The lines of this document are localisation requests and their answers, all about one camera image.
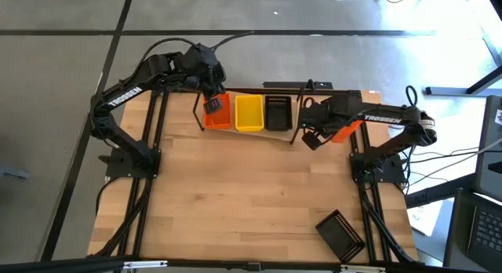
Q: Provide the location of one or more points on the black laptop keyboard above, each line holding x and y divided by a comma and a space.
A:
488, 230

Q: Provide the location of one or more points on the black metal plate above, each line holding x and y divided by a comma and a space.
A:
282, 85

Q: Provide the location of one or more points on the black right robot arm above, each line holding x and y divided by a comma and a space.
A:
408, 116

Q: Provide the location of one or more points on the black crossbar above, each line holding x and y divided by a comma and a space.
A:
59, 265

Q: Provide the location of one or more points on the black slotted plastic basket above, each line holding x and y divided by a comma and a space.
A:
278, 113
338, 235

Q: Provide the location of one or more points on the yellow slotted plastic basket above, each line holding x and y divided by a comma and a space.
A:
249, 112

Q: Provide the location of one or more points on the orange slotted plastic basket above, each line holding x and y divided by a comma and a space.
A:
345, 133
224, 118

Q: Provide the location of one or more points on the black desk foot bar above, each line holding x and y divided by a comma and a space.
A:
439, 191

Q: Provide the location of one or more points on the silver metal bracket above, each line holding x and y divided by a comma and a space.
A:
145, 264
362, 269

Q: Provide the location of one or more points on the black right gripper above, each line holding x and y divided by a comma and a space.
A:
318, 117

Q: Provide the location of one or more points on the white paper sheet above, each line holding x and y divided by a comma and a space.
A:
423, 220

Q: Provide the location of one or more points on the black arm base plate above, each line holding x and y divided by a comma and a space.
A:
394, 175
117, 169

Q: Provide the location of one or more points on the grey flat floor object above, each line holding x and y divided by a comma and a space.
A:
13, 173

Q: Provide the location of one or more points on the dark grey laptop with sticker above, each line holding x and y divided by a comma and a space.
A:
488, 155

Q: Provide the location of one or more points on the black desk leg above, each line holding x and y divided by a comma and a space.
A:
451, 91

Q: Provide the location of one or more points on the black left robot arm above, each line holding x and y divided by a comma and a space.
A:
121, 98

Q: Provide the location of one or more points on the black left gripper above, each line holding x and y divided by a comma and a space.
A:
209, 73

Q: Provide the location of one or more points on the black aluminium table frame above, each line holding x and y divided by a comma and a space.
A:
144, 210

